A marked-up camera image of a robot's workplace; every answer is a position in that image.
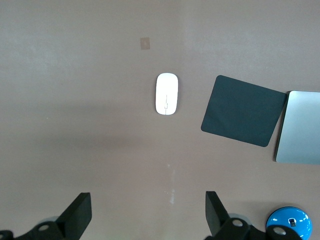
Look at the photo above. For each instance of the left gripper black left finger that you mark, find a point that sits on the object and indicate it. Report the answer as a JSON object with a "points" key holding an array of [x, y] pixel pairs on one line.
{"points": [[72, 220]]}

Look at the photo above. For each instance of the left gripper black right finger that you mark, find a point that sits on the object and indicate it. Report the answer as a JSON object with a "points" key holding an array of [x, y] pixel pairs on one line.
{"points": [[220, 222]]}

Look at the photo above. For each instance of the white computer mouse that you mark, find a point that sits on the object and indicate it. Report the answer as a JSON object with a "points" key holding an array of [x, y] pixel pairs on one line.
{"points": [[166, 93]]}

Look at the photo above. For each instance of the black mouse pad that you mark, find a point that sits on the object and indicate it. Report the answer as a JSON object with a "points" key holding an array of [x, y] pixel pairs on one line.
{"points": [[242, 111]]}

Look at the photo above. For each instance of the blue desk lamp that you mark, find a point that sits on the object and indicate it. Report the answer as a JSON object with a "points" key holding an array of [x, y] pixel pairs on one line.
{"points": [[301, 217]]}

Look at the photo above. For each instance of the silver laptop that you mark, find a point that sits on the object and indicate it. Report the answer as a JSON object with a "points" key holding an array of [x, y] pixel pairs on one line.
{"points": [[301, 127]]}

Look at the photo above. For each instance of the brown tape patch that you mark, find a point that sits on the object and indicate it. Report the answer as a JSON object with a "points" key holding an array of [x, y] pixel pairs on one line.
{"points": [[145, 43]]}

